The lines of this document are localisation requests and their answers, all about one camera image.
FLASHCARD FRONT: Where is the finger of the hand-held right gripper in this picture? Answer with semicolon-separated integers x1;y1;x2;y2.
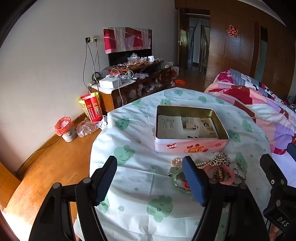
287;143;296;161
260;154;288;207

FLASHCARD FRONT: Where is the dark bead bracelet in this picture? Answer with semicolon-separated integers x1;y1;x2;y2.
233;171;246;184

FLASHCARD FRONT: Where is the pink bangle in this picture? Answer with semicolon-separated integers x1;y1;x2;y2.
204;164;235;185

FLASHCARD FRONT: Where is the wooden television cabinet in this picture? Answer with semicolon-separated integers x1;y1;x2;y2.
89;60;174;114

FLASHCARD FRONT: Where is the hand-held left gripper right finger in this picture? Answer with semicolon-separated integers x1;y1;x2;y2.
182;156;270;241

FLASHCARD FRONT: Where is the red patchwork cover cloth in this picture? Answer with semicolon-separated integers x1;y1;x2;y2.
103;27;152;54

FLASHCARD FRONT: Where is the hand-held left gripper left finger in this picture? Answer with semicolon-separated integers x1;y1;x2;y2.
29;156;118;241

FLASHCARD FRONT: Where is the white cardboard box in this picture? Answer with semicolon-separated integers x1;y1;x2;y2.
99;77;122;89

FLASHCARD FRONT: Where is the red and yellow bag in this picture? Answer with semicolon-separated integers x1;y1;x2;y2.
78;92;103;122

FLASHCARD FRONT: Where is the clear plastic bag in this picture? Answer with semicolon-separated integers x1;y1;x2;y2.
76;115;108;138

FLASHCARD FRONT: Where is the silver bangle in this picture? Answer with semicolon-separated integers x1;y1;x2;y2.
229;161;247;183

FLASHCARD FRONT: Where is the black power cable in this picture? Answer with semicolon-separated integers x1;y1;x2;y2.
92;42;102;81
83;42;91;87

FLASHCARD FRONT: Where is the bed with patchwork quilt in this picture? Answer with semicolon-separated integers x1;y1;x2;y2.
203;69;296;155

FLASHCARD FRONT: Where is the trash bin with red liner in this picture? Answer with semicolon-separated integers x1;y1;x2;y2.
55;117;77;143

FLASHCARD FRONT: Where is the printed paper sheet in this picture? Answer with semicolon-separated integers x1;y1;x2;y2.
156;115;220;140

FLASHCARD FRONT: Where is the wooden wardrobe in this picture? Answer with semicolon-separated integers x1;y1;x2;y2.
174;0;296;98

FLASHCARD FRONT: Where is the pearl bracelet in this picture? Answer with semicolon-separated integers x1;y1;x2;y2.
171;158;213;169

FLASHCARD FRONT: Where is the green jade bangle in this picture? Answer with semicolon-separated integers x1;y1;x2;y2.
171;170;193;194

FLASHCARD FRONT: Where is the red paper decoration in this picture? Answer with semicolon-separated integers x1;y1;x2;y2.
227;25;239;38

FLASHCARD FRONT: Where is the pink metal tin box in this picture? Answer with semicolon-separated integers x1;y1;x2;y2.
154;105;229;154

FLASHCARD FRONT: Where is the white charger cable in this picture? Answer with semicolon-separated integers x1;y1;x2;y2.
108;68;135;106

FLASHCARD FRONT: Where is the wooden door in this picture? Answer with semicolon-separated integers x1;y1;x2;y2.
178;8;190;73

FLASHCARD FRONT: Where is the wooden bead bracelet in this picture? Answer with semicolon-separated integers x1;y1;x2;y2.
213;168;232;183

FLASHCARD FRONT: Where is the gold ball bead chain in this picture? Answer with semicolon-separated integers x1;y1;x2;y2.
209;153;231;167

